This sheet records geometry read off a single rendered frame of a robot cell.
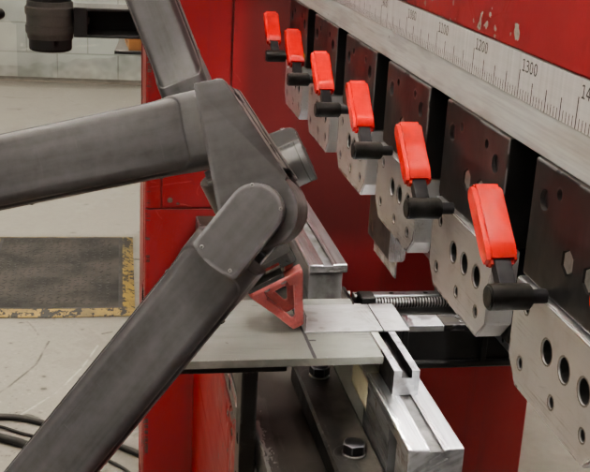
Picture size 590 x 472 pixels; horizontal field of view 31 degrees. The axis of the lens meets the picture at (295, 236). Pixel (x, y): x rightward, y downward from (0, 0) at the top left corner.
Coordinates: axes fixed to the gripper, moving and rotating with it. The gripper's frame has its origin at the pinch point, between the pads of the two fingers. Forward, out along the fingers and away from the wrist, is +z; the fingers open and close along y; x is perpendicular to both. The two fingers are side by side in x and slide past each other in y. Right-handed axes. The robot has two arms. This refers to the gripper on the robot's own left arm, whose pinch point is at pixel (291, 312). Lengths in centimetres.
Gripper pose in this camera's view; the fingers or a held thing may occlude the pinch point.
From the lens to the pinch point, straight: 130.5
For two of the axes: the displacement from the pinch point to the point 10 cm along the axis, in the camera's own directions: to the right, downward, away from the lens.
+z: 4.1, 8.4, 3.5
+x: -9.0, 4.4, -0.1
